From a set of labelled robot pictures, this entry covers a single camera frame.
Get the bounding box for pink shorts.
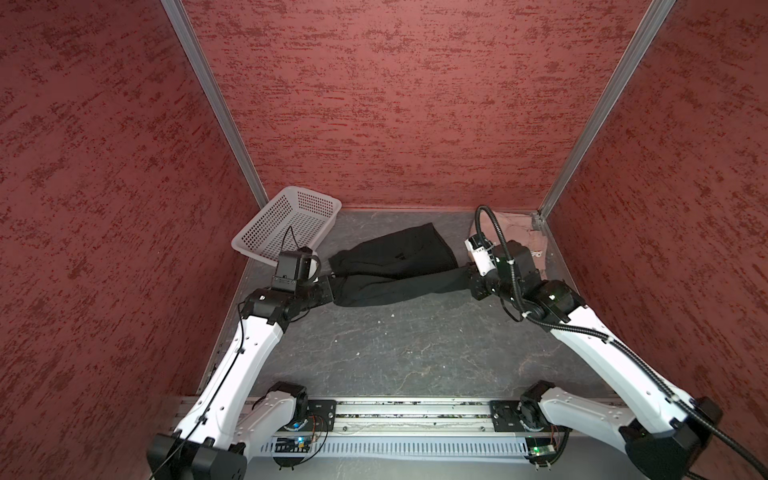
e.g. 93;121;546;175
465;213;547;278

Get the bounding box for black shorts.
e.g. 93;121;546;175
329;223;471;308

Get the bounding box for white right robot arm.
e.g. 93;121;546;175
465;235;722;479

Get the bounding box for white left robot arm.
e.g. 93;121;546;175
147;276;333;479

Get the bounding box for white plastic laundry basket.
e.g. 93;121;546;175
231;186;342;267

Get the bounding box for left circuit board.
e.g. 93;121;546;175
274;437;313;455

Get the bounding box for circuit board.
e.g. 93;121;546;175
525;437;557;464
274;437;313;455

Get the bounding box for right circuit board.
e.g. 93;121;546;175
525;437;557;464

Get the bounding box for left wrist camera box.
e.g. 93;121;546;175
271;247;321;293

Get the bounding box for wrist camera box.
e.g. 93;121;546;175
465;232;496;277
271;247;321;293

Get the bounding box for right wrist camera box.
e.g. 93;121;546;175
465;232;496;277

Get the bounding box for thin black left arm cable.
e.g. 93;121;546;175
146;224;301;480

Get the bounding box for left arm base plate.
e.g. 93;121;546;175
288;399;338;433

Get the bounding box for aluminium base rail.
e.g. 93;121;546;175
173;397;652;437

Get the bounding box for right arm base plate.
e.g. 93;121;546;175
489;400;546;432

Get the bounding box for white slotted cable duct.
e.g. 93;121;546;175
255;436;529;462

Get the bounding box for right aluminium corner post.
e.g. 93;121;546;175
538;0;676;223

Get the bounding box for aluminium corner post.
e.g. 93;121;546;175
161;0;269;207
538;0;676;223

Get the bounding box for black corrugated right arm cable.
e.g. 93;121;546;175
473;204;768;480

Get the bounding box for left aluminium corner post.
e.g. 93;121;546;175
161;0;269;207

